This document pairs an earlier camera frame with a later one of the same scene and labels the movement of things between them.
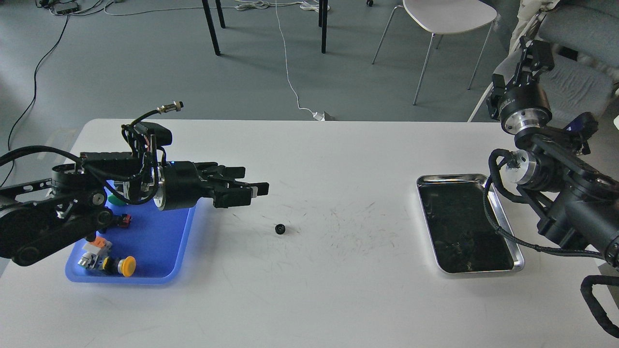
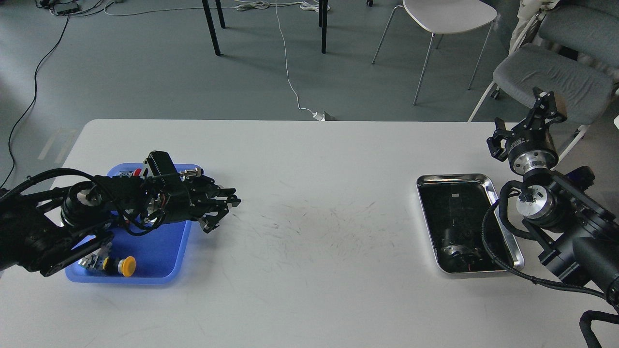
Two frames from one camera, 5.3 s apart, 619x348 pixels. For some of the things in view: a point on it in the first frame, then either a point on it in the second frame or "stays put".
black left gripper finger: (238, 196) → (209, 222)
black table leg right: (323, 11) stays put
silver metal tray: (465, 239) stays put
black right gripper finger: (535, 55) → (543, 112)
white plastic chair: (447, 17) stays put
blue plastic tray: (156, 240) stays put
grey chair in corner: (584, 35) stays put
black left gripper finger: (213, 169) → (213, 191)
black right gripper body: (523, 107) → (529, 148)
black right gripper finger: (498, 85) → (494, 142)
